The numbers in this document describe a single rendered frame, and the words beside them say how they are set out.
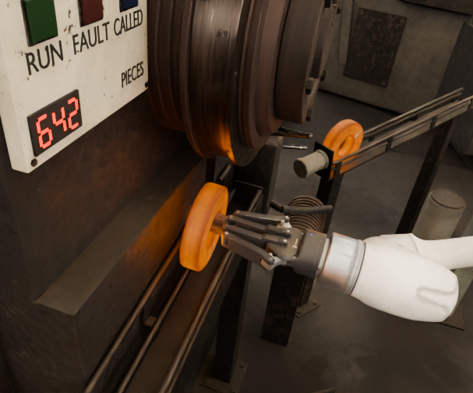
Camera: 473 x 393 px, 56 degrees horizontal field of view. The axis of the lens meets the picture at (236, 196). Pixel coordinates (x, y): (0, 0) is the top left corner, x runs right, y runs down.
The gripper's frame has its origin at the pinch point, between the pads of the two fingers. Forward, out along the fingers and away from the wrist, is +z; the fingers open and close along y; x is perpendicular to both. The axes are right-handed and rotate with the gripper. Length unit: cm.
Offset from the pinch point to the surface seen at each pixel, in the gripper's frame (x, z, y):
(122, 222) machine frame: 2.4, 10.6, -9.6
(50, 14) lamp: 35.4, 11.7, -20.6
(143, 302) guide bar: -10.1, 5.0, -12.8
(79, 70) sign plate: 28.7, 11.8, -16.4
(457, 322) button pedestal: -79, -84, 80
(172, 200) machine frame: 1.1, 6.7, 0.7
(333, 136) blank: -9, -17, 63
